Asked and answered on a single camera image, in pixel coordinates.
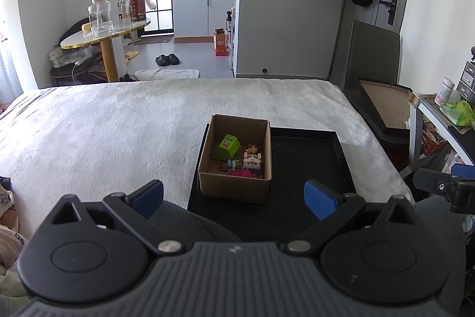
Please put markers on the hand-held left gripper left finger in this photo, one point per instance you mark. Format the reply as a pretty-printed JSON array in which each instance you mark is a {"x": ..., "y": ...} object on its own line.
[{"x": 148, "y": 195}]

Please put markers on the black slipper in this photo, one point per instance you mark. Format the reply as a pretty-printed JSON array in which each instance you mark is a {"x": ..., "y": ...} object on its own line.
[
  {"x": 162, "y": 60},
  {"x": 173, "y": 59}
]

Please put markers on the pale pink printed cloth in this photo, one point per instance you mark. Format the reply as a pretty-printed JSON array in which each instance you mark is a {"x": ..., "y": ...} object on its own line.
[{"x": 9, "y": 224}]

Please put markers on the brown doormat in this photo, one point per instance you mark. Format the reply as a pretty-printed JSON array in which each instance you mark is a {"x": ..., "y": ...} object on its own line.
[{"x": 156, "y": 39}]

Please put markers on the gold-rimmed oval table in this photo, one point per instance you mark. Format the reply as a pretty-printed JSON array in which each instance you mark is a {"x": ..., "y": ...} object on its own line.
[{"x": 107, "y": 57}]

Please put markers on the white kitchen cabinet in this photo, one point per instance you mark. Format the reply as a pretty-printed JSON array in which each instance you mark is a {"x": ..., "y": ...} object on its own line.
[{"x": 193, "y": 14}]

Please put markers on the black spray bottle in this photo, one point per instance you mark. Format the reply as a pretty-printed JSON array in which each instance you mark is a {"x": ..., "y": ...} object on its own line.
[{"x": 229, "y": 23}]

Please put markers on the brown cardboard box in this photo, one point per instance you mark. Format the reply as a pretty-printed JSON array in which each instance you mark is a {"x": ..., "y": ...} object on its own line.
[{"x": 233, "y": 189}]

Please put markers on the green toy box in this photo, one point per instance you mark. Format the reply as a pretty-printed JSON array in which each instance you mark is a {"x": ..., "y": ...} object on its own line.
[{"x": 226, "y": 148}]

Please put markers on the white bed blanket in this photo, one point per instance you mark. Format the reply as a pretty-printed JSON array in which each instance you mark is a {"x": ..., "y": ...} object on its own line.
[{"x": 111, "y": 124}]

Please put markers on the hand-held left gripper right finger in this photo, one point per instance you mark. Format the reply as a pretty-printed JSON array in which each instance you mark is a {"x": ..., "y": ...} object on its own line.
[{"x": 321, "y": 200}]

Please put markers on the orange carton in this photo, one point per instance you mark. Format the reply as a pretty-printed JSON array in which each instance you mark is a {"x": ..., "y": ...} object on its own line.
[{"x": 221, "y": 44}]

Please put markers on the black tray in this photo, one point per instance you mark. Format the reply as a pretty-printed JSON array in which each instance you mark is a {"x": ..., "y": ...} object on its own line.
[{"x": 304, "y": 161}]

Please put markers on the white printed package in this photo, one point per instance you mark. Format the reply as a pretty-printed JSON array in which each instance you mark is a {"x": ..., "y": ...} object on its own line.
[{"x": 61, "y": 57}]

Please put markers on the black door lock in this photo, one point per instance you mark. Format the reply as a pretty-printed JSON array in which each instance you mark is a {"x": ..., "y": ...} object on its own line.
[{"x": 392, "y": 5}]

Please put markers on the small orange toy figure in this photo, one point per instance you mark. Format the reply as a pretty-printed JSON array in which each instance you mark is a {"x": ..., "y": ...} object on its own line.
[{"x": 253, "y": 149}]

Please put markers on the clear large water bottle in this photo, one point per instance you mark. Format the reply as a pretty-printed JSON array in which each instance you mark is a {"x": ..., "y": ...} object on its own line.
[{"x": 100, "y": 18}]

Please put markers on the small doll figurine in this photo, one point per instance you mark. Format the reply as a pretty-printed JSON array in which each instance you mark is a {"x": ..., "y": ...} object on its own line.
[{"x": 232, "y": 165}]

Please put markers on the dark grey leaning panel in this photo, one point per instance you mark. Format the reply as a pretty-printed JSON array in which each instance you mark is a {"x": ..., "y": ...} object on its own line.
[{"x": 374, "y": 53}]

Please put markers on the grey drawer organizer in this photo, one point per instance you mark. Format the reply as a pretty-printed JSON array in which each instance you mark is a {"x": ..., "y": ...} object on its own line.
[{"x": 467, "y": 81}]

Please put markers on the pink bear toy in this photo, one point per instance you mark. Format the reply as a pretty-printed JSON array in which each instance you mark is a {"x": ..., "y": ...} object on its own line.
[{"x": 245, "y": 173}]

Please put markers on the yellow slipper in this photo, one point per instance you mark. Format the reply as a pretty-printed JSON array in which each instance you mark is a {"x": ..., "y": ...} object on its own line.
[{"x": 131, "y": 55}]

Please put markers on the red box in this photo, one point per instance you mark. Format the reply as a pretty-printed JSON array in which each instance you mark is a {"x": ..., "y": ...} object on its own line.
[{"x": 138, "y": 9}]

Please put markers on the white desk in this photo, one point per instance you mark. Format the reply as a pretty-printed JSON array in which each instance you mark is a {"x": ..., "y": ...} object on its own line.
[{"x": 416, "y": 138}]

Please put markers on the white floor mat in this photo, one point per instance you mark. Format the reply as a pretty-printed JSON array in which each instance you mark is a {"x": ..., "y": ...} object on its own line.
[{"x": 167, "y": 73}]

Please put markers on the yellow-green plastic bag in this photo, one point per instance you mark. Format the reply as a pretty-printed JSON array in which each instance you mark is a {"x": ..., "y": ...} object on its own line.
[{"x": 462, "y": 112}]

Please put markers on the red basket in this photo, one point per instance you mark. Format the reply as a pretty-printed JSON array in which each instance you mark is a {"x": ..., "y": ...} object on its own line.
[{"x": 432, "y": 146}]

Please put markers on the pink-lidded white jar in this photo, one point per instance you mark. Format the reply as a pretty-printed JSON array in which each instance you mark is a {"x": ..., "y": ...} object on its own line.
[{"x": 444, "y": 92}]

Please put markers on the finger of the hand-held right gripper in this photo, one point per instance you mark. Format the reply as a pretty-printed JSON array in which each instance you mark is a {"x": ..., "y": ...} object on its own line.
[
  {"x": 432, "y": 181},
  {"x": 464, "y": 170}
]

